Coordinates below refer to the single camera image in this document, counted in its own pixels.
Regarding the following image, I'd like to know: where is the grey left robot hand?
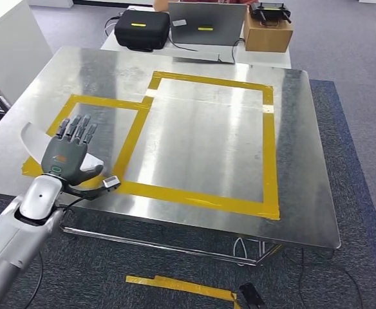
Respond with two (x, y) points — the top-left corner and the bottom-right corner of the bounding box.
(41, 114), (105, 187)

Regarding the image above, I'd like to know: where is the white curved plastic part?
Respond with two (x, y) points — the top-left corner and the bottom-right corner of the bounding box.
(20, 122), (105, 174)

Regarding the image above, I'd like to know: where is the steel workbench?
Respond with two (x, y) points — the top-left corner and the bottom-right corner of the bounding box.
(0, 46), (341, 267)

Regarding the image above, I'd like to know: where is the small yellow bench tape square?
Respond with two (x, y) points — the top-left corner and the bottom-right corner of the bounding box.
(21, 94), (153, 191)

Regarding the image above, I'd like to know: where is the black zip case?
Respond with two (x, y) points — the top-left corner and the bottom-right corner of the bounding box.
(114, 9), (171, 53)

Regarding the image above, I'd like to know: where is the person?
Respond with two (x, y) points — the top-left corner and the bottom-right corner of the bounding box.
(153, 0), (250, 13)

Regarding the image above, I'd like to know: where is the grey laptop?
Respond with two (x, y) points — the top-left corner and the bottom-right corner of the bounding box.
(168, 1), (247, 65)

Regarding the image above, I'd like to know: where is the large yellow bench tape square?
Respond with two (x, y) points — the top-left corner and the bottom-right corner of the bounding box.
(112, 71), (280, 221)

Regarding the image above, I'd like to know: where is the white desk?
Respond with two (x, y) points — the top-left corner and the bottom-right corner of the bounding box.
(100, 5), (291, 70)

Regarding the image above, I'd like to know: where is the brown cardboard box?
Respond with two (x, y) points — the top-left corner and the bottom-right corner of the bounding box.
(243, 8), (294, 53)

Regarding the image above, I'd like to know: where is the black router with antennas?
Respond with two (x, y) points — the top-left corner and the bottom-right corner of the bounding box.
(250, 2), (291, 24)

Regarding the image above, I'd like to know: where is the black camera bracket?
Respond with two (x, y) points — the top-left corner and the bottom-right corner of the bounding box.
(59, 179), (121, 201)

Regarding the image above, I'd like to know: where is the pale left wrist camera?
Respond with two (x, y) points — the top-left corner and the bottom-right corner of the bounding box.
(103, 175), (121, 191)

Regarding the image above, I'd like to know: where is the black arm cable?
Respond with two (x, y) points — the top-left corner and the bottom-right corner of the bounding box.
(22, 198), (85, 309)

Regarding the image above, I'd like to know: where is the white cable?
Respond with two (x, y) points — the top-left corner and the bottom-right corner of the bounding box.
(233, 236), (248, 262)

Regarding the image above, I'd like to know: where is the black floor cable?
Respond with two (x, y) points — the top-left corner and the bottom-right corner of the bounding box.
(298, 247), (365, 309)

